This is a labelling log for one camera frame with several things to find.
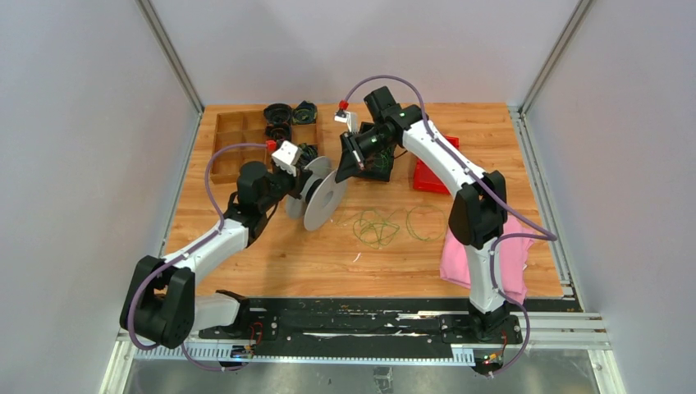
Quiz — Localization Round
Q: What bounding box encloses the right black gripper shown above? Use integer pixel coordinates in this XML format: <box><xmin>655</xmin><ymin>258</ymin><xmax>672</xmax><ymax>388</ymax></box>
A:
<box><xmin>337</xmin><ymin>127</ymin><xmax>396</xmax><ymax>184</ymax></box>

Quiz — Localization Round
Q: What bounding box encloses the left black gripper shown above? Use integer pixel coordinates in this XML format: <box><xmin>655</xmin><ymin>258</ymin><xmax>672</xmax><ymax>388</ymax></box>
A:
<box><xmin>259</xmin><ymin>163</ymin><xmax>314</xmax><ymax>213</ymax></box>

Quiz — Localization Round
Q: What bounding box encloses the grey filament spool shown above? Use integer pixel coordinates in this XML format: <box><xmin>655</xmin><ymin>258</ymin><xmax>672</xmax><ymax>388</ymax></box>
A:
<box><xmin>285</xmin><ymin>156</ymin><xmax>347</xmax><ymax>231</ymax></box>

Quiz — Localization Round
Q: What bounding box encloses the green wire coil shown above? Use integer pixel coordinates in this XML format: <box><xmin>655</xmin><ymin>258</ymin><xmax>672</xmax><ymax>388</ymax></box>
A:
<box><xmin>337</xmin><ymin>204</ymin><xmax>448</xmax><ymax>250</ymax></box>

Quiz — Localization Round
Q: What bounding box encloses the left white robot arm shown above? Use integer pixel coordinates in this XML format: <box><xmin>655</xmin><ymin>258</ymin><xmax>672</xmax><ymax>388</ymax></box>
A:
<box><xmin>120</xmin><ymin>162</ymin><xmax>321</xmax><ymax>350</ymax></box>

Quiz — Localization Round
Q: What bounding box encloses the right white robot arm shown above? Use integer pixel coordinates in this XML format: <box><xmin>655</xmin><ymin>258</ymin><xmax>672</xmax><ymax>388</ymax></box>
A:
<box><xmin>336</xmin><ymin>86</ymin><xmax>510</xmax><ymax>342</ymax></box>

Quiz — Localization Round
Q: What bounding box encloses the black plastic bin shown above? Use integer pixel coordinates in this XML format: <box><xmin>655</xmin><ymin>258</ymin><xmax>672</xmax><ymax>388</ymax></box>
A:
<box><xmin>355</xmin><ymin>122</ymin><xmax>397</xmax><ymax>182</ymax></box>

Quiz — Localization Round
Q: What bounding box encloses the dark cloth roll in tray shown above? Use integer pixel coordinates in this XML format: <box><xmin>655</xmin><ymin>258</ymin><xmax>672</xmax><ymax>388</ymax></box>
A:
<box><xmin>297</xmin><ymin>143</ymin><xmax>319</xmax><ymax>167</ymax></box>

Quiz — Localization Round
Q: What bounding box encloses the black item in tray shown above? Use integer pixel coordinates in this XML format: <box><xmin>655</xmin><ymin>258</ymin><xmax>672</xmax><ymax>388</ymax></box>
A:
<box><xmin>265</xmin><ymin>123</ymin><xmax>291</xmax><ymax>143</ymax></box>

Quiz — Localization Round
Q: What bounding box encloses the dark patterned cloth roll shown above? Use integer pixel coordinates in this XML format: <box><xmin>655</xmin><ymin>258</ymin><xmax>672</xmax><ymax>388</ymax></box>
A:
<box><xmin>291</xmin><ymin>100</ymin><xmax>318</xmax><ymax>125</ymax></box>

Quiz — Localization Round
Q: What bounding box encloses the wooden compartment tray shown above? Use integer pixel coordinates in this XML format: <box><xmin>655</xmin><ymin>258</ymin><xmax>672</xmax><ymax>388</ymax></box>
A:
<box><xmin>210</xmin><ymin>109</ymin><xmax>319</xmax><ymax>184</ymax></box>

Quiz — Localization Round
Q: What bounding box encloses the red plastic bin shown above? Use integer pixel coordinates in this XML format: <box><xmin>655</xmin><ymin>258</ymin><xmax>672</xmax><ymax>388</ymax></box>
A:
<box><xmin>412</xmin><ymin>153</ymin><xmax>450</xmax><ymax>195</ymax></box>

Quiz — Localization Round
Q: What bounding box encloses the pink cloth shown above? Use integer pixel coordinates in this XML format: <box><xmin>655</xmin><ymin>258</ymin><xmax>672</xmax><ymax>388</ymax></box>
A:
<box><xmin>439</xmin><ymin>230</ymin><xmax>534</xmax><ymax>311</ymax></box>

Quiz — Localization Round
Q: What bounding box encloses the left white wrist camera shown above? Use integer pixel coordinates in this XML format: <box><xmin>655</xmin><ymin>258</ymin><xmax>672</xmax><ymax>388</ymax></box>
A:
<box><xmin>271</xmin><ymin>140</ymin><xmax>301</xmax><ymax>176</ymax></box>

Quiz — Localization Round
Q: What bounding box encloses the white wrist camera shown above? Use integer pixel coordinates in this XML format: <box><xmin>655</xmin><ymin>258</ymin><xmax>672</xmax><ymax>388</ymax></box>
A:
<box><xmin>271</xmin><ymin>140</ymin><xmax>301</xmax><ymax>176</ymax></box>
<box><xmin>334</xmin><ymin>109</ymin><xmax>359</xmax><ymax>134</ymax></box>

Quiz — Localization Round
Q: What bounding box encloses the green wire in black bin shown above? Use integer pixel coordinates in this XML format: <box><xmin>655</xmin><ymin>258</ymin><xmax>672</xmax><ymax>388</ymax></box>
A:
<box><xmin>367</xmin><ymin>146</ymin><xmax>397</xmax><ymax>171</ymax></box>

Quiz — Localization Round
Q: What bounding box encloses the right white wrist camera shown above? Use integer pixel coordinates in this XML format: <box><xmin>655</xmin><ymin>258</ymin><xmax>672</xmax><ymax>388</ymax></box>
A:
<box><xmin>334</xmin><ymin>109</ymin><xmax>359</xmax><ymax>134</ymax></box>

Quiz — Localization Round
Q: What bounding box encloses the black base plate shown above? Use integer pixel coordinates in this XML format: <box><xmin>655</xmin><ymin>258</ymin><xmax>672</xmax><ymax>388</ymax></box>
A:
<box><xmin>199</xmin><ymin>297</ymin><xmax>524</xmax><ymax>360</ymax></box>

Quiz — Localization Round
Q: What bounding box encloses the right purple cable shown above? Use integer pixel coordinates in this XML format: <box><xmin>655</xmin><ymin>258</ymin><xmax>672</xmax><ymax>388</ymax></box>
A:
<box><xmin>337</xmin><ymin>75</ymin><xmax>558</xmax><ymax>378</ymax></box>

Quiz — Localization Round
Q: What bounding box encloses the aluminium frame rail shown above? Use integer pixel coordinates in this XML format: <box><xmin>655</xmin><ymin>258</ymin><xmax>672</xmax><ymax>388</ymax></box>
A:
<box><xmin>98</xmin><ymin>1</ymin><xmax>204</xmax><ymax>393</ymax></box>
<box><xmin>509</xmin><ymin>1</ymin><xmax>625</xmax><ymax>393</ymax></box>

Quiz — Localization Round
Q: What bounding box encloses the right aluminium frame rail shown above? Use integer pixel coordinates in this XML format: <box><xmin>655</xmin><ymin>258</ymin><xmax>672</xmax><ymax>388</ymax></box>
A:
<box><xmin>509</xmin><ymin>1</ymin><xmax>625</xmax><ymax>393</ymax></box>

